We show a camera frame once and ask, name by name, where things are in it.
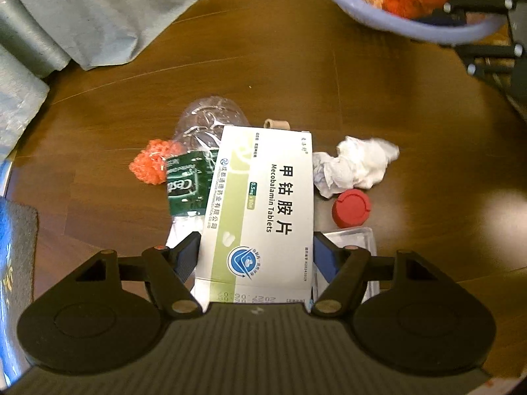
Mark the clear plastic box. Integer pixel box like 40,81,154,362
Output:
312,226,377,302

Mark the white medicine tablet box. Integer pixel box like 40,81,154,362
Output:
191,126,314,308

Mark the orange foam fruit net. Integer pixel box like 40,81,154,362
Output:
129,139,186,186

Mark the clear crushed plastic bottle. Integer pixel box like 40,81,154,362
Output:
163,96,248,247

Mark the red plastic cap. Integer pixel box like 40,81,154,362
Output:
331,189,372,228

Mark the crumpled white tissue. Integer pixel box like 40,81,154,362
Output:
313,137,399,199

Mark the blue grey floor mat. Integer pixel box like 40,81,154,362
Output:
0,160,41,387

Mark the beige toe separator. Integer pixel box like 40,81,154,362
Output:
263,118,290,130

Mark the light blue curtain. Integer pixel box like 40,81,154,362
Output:
0,46,49,161

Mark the grey-green bed skirt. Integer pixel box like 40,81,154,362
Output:
20,0,199,69

